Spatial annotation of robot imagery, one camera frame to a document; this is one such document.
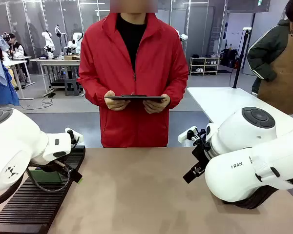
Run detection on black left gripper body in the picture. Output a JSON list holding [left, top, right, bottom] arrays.
[[29, 158, 66, 173]]

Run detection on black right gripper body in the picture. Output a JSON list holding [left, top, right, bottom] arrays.
[[191, 142, 212, 171]]

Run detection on green PCB board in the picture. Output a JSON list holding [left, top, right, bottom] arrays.
[[29, 170, 63, 184]]

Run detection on black clipboard with paper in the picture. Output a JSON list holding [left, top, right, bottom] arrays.
[[104, 94, 167, 103]]

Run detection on person's left forearm red sleeve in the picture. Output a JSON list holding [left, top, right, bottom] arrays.
[[167, 80, 189, 109]]

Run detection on person's right forearm red sleeve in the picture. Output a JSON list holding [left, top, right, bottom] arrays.
[[77, 78, 109, 108]]

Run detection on black slotted PCB rack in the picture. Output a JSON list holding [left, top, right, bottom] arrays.
[[0, 145, 86, 234]]

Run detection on person's left hand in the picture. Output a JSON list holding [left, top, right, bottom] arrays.
[[143, 94, 171, 114]]

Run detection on person's right hand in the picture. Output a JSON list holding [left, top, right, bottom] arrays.
[[104, 90, 131, 112]]

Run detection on white rounded table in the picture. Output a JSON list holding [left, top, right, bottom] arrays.
[[187, 87, 293, 147]]

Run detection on black shallow tray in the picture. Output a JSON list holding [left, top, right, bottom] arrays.
[[222, 184, 280, 210]]

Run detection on person in red jacket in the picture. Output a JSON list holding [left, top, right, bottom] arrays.
[[77, 9, 189, 148]]

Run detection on grey step stool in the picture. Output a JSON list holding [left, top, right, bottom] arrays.
[[64, 78, 85, 97]]

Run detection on white wooden shoe shelf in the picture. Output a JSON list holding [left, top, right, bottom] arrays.
[[189, 57, 221, 76]]

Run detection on person in blue shirt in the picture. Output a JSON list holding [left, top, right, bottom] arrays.
[[0, 26, 21, 111]]

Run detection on black equipment cases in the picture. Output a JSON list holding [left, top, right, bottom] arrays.
[[220, 48, 239, 68]]

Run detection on grey lab workbench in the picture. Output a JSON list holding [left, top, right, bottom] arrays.
[[29, 57, 82, 96]]

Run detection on black tripod pole stand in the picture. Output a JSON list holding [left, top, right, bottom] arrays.
[[232, 27, 252, 89]]

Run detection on white height-adjustable desk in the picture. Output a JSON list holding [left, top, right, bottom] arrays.
[[2, 56, 37, 101]]

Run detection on person in brown apron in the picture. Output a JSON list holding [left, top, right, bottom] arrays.
[[247, 0, 293, 115]]

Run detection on seated person with headset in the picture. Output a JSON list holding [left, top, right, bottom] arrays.
[[2, 33, 29, 85]]

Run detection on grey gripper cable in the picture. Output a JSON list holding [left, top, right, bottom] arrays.
[[26, 162, 72, 193]]

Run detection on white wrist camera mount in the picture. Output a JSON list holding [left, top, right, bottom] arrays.
[[64, 127, 84, 145], [178, 125, 199, 143]]

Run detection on black floor cables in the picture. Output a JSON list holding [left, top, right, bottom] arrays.
[[19, 92, 57, 111]]

